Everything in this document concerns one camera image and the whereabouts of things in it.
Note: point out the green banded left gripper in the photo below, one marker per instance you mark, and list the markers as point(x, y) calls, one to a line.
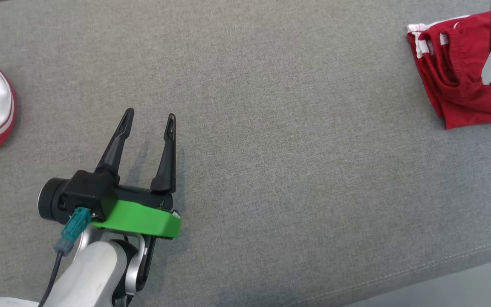
point(143, 217)

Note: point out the red shorts with white trim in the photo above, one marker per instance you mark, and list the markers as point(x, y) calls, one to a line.
point(458, 85)

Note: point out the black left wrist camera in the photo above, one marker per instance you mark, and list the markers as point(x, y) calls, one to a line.
point(88, 192)

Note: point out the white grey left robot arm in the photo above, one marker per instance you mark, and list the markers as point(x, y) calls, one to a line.
point(92, 273)

